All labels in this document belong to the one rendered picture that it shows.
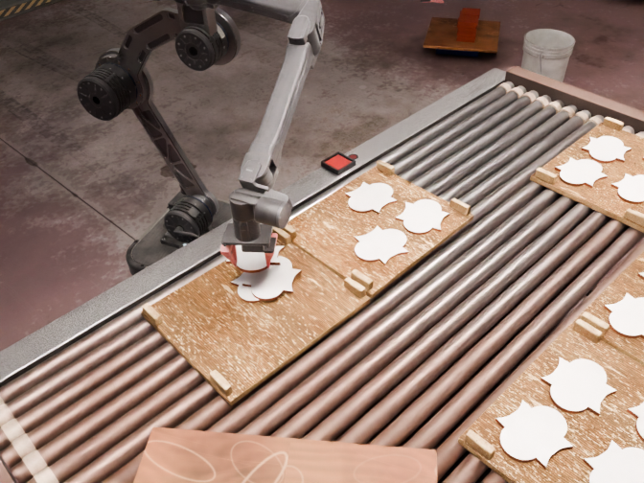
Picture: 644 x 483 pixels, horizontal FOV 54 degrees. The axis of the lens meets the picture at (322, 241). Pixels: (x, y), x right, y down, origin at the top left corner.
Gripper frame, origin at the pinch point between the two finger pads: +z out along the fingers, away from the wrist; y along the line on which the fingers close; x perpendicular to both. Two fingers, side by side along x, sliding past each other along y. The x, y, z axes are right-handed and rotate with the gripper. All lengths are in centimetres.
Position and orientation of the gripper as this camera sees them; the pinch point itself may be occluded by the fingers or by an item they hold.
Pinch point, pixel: (252, 263)
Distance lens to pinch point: 147.1
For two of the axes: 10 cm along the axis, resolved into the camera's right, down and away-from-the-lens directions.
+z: 0.3, 7.4, 6.7
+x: -0.8, 6.7, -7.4
